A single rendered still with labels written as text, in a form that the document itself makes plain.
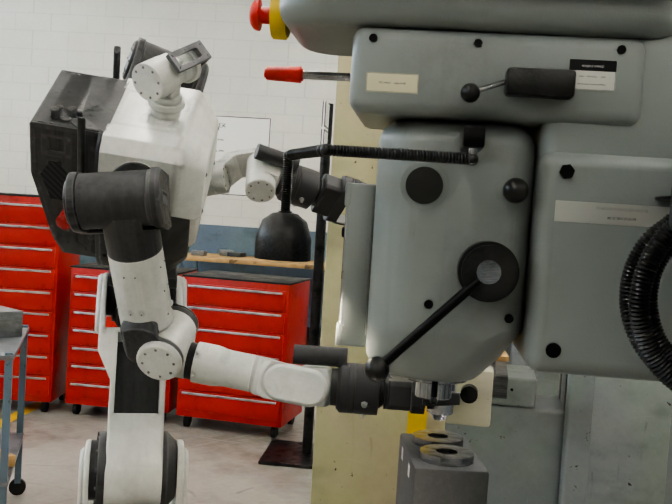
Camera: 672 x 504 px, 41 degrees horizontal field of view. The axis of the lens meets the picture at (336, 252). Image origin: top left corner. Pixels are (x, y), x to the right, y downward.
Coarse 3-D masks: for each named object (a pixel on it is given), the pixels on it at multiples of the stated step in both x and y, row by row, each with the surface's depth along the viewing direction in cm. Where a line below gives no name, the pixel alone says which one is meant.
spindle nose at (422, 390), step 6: (420, 384) 116; (426, 384) 115; (420, 390) 116; (426, 390) 115; (438, 390) 115; (444, 390) 115; (450, 390) 116; (420, 396) 116; (426, 396) 115; (438, 396) 115; (444, 396) 115; (450, 396) 116
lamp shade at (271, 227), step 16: (272, 224) 113; (288, 224) 113; (304, 224) 114; (256, 240) 114; (272, 240) 112; (288, 240) 112; (304, 240) 113; (256, 256) 114; (272, 256) 112; (288, 256) 112; (304, 256) 114
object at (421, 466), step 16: (416, 432) 160; (432, 432) 161; (448, 432) 161; (400, 448) 162; (416, 448) 154; (432, 448) 150; (448, 448) 150; (464, 448) 151; (400, 464) 161; (416, 464) 144; (432, 464) 145; (448, 464) 144; (464, 464) 145; (480, 464) 147; (400, 480) 159; (416, 480) 142; (432, 480) 143; (448, 480) 143; (464, 480) 143; (480, 480) 143; (400, 496) 158; (416, 496) 143; (432, 496) 143; (448, 496) 143; (464, 496) 143; (480, 496) 143
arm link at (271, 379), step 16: (256, 368) 155; (272, 368) 153; (288, 368) 153; (304, 368) 153; (256, 384) 154; (272, 384) 153; (288, 384) 153; (304, 384) 153; (320, 384) 153; (288, 400) 152; (304, 400) 152; (320, 400) 153
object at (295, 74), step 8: (264, 72) 127; (272, 72) 126; (280, 72) 126; (288, 72) 126; (296, 72) 126; (304, 72) 127; (312, 72) 126; (320, 72) 126; (328, 72) 126; (336, 72) 126; (272, 80) 128; (280, 80) 127; (288, 80) 127; (296, 80) 126; (328, 80) 127; (336, 80) 126; (344, 80) 126
